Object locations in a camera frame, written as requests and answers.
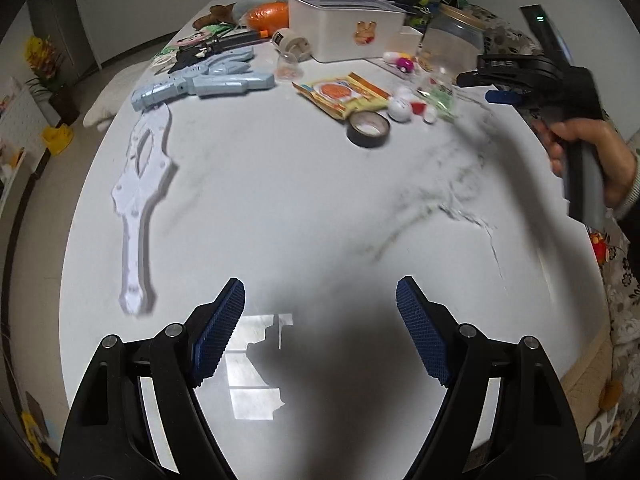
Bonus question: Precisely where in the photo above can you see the white cushion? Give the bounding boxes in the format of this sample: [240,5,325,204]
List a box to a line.
[82,62,139,131]

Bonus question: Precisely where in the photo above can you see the orange ball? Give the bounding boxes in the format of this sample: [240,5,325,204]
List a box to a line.
[247,0,291,36]

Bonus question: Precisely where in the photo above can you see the person's right forearm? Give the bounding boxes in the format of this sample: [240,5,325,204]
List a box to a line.
[606,151,640,222]

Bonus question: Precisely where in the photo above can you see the yellow plastic container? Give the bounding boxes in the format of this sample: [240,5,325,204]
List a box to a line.
[40,123,76,156]

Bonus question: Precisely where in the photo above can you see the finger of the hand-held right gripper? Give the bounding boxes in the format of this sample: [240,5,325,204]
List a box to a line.
[484,88,524,107]
[455,70,507,89]

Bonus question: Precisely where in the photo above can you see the small clear plastic cup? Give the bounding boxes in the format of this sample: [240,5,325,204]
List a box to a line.
[277,52,304,81]

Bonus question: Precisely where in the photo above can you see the yellow plastic toy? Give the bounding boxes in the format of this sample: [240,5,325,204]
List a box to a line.
[22,409,59,462]

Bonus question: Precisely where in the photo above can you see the glass jar with wooden lid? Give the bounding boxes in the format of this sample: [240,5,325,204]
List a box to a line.
[417,2,486,79]

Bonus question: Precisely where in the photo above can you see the light blue toy gun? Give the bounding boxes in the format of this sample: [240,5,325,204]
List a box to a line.
[130,44,276,111]

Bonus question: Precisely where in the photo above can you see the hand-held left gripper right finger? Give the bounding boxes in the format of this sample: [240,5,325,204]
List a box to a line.
[396,275,584,480]

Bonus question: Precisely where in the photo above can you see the cartoon sticker card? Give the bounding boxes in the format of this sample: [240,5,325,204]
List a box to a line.
[152,29,211,67]

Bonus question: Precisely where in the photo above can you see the person's right hand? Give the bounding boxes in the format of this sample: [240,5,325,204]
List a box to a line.
[537,118,639,209]

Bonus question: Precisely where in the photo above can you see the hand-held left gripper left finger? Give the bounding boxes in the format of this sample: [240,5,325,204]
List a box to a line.
[60,276,247,480]

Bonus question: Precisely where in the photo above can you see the brown plush toy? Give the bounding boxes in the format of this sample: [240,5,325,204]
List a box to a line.
[193,3,236,31]

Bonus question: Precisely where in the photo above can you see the white egg toy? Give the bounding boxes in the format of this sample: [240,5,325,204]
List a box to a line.
[387,84,441,124]

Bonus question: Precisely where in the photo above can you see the white rabbit storage box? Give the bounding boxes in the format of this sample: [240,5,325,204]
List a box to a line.
[287,0,406,64]

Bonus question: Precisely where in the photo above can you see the orange snack packet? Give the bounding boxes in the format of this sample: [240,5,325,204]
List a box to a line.
[292,72,391,121]

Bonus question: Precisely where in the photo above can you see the grey door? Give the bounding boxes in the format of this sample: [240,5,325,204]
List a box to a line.
[69,0,132,72]

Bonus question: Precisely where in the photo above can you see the black tape roll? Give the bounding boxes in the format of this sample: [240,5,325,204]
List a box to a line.
[346,110,392,150]

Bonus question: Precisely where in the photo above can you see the red plush toy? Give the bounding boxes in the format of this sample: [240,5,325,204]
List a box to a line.
[587,227,616,264]

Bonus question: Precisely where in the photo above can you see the white perforated cabinet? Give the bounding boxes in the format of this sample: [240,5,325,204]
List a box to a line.
[0,77,49,201]

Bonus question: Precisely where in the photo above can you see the green snack wrapper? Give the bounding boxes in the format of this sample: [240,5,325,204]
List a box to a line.
[417,77,459,121]

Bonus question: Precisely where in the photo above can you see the white power adapter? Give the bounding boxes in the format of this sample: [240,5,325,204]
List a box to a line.
[271,27,314,61]

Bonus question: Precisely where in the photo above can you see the white plastic toy sword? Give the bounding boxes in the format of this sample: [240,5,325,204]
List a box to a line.
[110,104,179,317]

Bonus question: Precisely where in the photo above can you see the yellow flowers in pot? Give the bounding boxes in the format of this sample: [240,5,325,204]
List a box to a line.
[24,34,79,126]

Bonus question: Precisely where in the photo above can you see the black toy gun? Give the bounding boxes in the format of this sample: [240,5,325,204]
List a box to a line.
[169,29,274,74]

